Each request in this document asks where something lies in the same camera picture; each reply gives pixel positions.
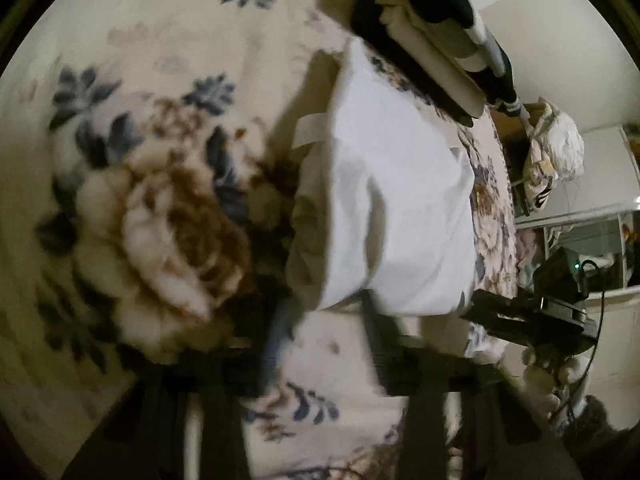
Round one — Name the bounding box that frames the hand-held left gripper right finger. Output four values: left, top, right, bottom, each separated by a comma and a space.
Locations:
359, 292, 583, 480

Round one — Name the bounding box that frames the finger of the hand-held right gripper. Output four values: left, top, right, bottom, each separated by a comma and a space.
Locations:
459, 289, 543, 346

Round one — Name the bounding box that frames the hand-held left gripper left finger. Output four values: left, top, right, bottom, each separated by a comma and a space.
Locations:
62, 300, 298, 480

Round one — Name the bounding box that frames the white T-shirt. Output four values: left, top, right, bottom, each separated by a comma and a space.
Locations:
286, 39, 477, 317

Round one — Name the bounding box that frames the person's right hand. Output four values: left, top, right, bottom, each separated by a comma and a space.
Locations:
522, 347, 578, 413

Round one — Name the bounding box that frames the white wardrobe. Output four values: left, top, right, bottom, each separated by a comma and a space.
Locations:
514, 124, 640, 303

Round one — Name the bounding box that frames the brown cardboard box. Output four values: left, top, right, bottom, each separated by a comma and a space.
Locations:
491, 101, 548, 173

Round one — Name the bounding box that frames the floral bed sheet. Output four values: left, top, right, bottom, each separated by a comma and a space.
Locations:
0, 0, 532, 480

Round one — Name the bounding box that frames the beige folded garment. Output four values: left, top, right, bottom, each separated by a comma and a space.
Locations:
374, 0, 490, 117

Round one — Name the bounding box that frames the black cable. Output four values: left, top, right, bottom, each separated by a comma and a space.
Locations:
549, 259, 607, 423

